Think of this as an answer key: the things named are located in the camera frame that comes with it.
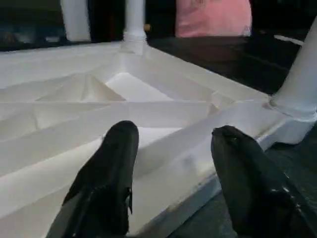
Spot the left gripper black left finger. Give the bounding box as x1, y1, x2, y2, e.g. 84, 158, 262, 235
47, 121, 141, 238

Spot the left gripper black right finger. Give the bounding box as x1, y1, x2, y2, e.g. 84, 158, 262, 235
211, 125, 317, 238

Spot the white plastic table top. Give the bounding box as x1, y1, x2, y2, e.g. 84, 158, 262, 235
0, 39, 317, 238

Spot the white plastic table leg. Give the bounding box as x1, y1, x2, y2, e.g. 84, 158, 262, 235
269, 17, 317, 120
122, 0, 148, 44

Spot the black work mat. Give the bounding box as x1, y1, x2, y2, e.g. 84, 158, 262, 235
148, 34, 317, 238

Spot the black furniture with yellow label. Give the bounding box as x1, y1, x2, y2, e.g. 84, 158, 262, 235
89, 0, 317, 41

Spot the pink pillow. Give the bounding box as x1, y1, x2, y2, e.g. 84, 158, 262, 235
175, 0, 253, 39

